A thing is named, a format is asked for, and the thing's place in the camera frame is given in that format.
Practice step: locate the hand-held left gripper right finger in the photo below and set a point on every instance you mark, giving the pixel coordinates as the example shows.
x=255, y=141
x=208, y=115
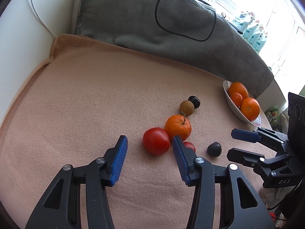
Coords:
x=181, y=162

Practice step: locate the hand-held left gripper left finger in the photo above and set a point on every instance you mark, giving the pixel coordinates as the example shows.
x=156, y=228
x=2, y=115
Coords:
x=118, y=164

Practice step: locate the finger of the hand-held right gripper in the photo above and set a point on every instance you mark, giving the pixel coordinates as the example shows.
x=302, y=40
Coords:
x=240, y=156
x=243, y=134

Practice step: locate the small cherry tomato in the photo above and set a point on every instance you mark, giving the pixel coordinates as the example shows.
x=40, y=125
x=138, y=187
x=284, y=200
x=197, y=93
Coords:
x=190, y=146

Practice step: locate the floral white plate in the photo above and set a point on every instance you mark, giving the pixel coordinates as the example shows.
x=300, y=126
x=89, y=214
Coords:
x=234, y=112

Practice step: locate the smooth large orange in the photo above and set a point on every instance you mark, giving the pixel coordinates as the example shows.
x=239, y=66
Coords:
x=249, y=109

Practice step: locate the dark plum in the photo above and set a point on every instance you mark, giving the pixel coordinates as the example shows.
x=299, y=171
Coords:
x=214, y=149
x=195, y=101

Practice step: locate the large cherry tomato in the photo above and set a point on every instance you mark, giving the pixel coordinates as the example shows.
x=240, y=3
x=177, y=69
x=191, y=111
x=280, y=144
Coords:
x=156, y=141

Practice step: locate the tangerine with stem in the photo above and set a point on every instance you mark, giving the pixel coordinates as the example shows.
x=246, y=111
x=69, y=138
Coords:
x=177, y=128

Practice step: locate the small tangerine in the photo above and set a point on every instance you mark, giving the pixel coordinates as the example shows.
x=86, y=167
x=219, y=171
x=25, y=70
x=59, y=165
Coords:
x=236, y=99

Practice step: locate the rough-skinned large orange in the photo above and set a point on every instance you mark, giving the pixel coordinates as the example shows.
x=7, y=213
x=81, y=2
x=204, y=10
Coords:
x=238, y=88

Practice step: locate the brown kiwi back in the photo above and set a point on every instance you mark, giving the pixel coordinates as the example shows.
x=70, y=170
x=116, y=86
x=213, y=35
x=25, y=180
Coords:
x=187, y=107

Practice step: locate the green snack packet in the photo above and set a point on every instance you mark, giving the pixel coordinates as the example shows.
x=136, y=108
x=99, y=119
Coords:
x=274, y=115

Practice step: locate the peach blanket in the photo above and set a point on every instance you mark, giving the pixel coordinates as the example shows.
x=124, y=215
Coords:
x=83, y=112

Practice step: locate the floral refill pouch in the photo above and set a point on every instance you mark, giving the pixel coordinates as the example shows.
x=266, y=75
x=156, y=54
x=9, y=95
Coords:
x=256, y=37
x=249, y=29
x=261, y=43
x=240, y=22

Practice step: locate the grey blanket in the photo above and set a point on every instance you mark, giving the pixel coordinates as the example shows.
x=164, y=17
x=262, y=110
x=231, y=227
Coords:
x=131, y=16

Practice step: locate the white side panel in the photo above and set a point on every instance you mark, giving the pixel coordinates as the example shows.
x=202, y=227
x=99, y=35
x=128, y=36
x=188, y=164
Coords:
x=19, y=28

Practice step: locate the white window frame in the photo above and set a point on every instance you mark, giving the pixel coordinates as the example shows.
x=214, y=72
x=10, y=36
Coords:
x=281, y=40

